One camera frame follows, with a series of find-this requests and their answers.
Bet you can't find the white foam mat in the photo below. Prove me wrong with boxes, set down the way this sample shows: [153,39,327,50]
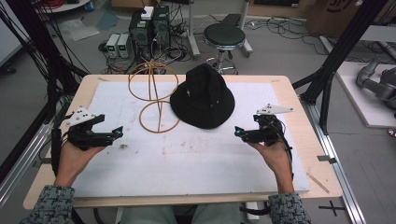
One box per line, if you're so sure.
[72,81,311,199]

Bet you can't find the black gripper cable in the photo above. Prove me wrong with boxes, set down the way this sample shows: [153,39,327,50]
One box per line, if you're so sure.
[270,115,295,180]
[50,114,73,177]

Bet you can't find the white platform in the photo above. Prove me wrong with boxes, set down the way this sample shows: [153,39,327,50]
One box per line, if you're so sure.
[335,61,396,129]

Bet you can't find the black computer tower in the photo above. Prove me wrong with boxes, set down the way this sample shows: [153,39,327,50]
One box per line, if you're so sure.
[128,8,154,62]
[151,5,172,50]

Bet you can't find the cardboard box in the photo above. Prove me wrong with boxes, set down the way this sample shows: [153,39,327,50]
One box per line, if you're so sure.
[304,0,396,39]

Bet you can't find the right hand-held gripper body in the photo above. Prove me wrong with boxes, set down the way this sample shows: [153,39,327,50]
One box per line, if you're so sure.
[241,103,294,147]

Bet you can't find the grey power supply unit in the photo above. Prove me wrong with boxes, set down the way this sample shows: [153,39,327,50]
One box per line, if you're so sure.
[106,33,121,58]
[117,33,131,59]

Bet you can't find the person's left hand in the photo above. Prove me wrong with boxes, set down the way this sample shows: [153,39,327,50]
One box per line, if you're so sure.
[55,141,106,188]

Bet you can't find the black metal frame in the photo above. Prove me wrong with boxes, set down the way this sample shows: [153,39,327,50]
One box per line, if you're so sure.
[0,0,89,185]
[291,0,390,135]

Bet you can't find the wooden table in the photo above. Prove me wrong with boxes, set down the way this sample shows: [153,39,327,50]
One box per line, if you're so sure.
[23,74,344,211]

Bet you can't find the floor cables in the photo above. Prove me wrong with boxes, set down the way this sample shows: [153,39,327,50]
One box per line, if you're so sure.
[244,16,331,56]

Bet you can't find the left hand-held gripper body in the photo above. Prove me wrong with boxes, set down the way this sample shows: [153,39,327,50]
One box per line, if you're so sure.
[64,105,116,151]

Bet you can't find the person's right hand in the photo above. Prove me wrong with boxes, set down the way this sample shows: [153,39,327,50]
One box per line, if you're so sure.
[247,140,295,194]

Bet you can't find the white desk leg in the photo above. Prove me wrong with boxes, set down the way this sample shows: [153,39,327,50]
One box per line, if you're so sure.
[185,0,202,58]

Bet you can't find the black bucket hat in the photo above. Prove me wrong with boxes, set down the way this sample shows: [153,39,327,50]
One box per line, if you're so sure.
[169,63,236,130]

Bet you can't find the black round stool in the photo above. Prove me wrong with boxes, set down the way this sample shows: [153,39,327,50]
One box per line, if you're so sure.
[203,23,247,75]

